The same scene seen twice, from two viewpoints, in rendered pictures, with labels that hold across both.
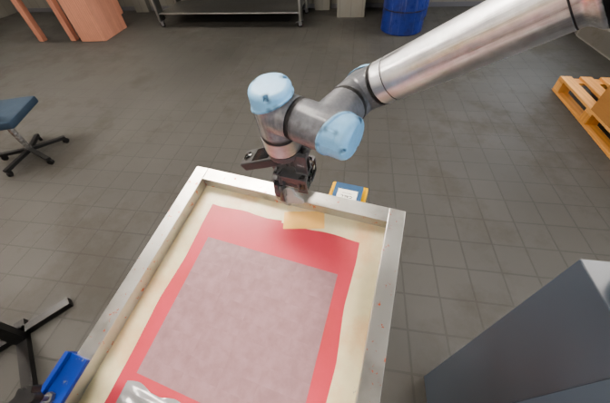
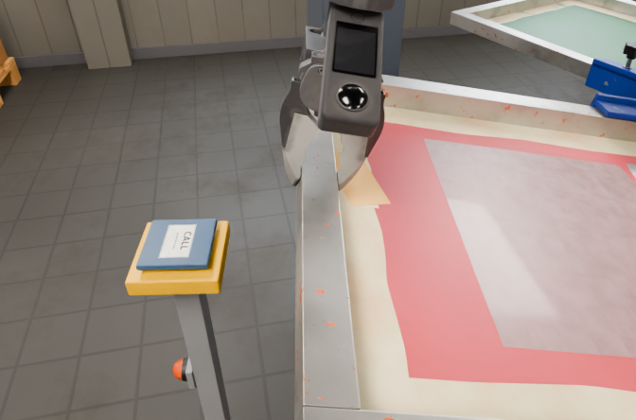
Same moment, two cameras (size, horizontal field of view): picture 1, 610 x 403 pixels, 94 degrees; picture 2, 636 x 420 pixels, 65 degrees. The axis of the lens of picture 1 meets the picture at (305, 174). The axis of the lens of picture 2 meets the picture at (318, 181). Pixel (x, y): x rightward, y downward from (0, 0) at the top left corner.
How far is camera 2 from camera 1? 0.82 m
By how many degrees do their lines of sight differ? 79
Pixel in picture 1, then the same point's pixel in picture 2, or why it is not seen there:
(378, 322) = (464, 92)
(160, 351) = not seen: outside the picture
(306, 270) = (443, 167)
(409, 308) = (226, 376)
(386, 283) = (415, 83)
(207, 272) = (570, 314)
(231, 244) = (483, 286)
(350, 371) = (518, 130)
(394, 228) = not seen: hidden behind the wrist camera
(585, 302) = not seen: hidden behind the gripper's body
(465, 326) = (238, 305)
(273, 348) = (567, 191)
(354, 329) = (476, 127)
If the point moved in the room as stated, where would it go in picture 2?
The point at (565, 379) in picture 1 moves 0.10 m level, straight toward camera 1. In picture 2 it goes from (393, 63) to (423, 79)
